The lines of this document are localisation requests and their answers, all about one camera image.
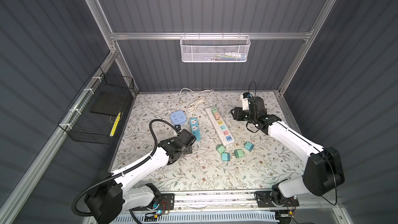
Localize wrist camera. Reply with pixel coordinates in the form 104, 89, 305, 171
240, 92, 254, 111
174, 124, 181, 133

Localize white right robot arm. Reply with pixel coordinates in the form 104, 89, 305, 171
231, 92, 345, 205

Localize green USB charger plug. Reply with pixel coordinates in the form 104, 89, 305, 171
211, 107, 218, 114

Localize teal charger plug front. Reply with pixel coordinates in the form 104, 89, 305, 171
221, 152, 231, 162

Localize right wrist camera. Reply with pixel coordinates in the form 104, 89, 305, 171
240, 92, 254, 111

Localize white wire mesh basket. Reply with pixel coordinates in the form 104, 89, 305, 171
179, 34, 251, 63

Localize white bundled power cables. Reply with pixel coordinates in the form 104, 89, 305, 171
158, 88, 215, 117

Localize black wire wall basket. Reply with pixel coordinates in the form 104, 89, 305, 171
58, 67, 134, 145

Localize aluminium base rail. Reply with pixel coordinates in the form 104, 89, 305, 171
160, 189, 343, 212

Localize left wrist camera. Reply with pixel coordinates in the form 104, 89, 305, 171
174, 124, 181, 133

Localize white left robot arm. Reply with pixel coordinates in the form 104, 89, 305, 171
85, 129, 196, 224

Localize teal charger plug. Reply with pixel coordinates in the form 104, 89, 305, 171
244, 142, 254, 151
221, 152, 231, 162

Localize light blue round socket hub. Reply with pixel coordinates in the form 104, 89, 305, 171
170, 110, 187, 125

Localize green charger plug front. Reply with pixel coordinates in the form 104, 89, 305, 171
234, 149, 245, 159

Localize black corrugated cable conduit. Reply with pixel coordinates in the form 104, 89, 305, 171
71, 119, 182, 217

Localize teal tower power strip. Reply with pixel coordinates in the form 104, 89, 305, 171
189, 118, 201, 141

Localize white multicolour power strip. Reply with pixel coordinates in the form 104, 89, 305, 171
205, 107, 235, 148

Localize black foam pad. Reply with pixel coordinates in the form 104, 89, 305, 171
90, 91, 125, 117

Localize teal charger plug right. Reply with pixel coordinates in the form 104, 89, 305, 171
244, 142, 254, 151

